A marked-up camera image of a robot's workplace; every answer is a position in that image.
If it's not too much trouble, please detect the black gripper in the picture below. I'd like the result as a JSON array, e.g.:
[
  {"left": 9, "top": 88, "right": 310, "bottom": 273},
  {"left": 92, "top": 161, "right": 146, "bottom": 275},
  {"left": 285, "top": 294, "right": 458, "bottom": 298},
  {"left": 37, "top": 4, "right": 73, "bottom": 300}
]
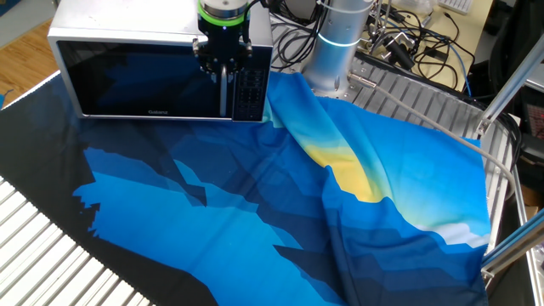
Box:
[{"left": 191, "top": 20, "right": 254, "bottom": 82}]

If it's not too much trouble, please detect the silver microwave door handle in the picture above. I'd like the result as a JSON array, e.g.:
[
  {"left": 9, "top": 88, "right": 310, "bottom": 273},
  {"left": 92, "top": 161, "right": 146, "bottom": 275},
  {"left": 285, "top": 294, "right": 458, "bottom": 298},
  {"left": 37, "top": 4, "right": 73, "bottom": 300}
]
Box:
[{"left": 218, "top": 63, "right": 233, "bottom": 119}]

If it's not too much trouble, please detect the black glass microwave door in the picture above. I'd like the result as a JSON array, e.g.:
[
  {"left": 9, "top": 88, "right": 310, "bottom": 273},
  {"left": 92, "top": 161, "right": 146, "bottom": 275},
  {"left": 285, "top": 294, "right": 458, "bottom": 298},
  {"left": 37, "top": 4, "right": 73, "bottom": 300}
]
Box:
[{"left": 56, "top": 40, "right": 235, "bottom": 121}]

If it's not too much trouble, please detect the silver Galanz microwave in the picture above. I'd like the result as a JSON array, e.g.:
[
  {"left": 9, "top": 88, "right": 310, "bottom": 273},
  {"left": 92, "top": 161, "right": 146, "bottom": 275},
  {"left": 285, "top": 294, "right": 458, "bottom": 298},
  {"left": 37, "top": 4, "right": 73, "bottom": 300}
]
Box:
[{"left": 47, "top": 0, "right": 274, "bottom": 123}]

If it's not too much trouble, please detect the blue mountain print cloth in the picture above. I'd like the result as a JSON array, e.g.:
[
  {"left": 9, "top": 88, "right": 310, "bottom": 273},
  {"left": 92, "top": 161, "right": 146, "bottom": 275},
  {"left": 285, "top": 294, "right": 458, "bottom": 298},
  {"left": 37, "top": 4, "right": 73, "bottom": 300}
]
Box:
[{"left": 0, "top": 70, "right": 493, "bottom": 306}]

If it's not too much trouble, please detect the white computer keyboard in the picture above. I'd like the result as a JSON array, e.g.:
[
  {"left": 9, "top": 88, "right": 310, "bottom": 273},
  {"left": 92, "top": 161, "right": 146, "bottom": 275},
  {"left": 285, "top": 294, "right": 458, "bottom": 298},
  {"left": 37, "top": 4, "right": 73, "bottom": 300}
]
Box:
[{"left": 437, "top": 0, "right": 474, "bottom": 15}]

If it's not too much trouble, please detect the slanted aluminium profile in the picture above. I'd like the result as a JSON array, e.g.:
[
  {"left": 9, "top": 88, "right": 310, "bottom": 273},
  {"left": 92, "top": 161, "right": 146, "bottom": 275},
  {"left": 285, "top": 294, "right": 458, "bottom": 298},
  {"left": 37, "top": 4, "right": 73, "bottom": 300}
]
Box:
[{"left": 473, "top": 31, "right": 544, "bottom": 138}]

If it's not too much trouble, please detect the blue edged aluminium profile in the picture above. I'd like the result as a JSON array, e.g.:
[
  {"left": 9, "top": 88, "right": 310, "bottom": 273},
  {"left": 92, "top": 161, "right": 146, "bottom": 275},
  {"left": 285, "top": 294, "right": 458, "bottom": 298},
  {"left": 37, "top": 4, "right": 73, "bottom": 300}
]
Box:
[{"left": 479, "top": 215, "right": 544, "bottom": 281}]

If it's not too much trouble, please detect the green wrist adapter ring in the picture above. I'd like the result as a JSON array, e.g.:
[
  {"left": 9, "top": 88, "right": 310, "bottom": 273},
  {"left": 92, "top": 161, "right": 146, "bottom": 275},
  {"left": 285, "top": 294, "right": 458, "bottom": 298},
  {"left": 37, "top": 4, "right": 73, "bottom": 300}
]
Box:
[{"left": 196, "top": 1, "right": 251, "bottom": 28}]

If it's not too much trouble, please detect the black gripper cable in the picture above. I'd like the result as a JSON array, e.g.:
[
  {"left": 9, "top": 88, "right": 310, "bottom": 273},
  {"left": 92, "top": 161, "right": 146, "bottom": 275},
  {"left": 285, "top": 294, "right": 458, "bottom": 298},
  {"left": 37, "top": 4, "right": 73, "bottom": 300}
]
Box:
[{"left": 244, "top": 0, "right": 341, "bottom": 71}]

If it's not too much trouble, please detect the black camera device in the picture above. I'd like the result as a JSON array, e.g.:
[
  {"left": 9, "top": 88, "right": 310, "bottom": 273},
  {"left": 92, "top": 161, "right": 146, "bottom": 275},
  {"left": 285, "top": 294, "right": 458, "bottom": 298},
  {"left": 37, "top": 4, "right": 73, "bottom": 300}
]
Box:
[{"left": 381, "top": 34, "right": 417, "bottom": 72}]

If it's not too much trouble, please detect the grey hose cable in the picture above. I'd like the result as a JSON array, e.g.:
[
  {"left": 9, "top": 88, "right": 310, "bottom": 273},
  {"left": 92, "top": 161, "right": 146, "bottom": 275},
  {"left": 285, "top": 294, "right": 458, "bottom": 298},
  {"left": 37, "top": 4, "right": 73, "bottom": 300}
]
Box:
[{"left": 347, "top": 71, "right": 518, "bottom": 201}]

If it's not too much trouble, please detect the blue cable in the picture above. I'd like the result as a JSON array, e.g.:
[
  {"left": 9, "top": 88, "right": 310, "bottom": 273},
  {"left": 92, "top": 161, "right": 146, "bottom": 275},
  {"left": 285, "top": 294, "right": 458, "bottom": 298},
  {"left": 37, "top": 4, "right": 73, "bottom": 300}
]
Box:
[{"left": 445, "top": 41, "right": 473, "bottom": 98}]

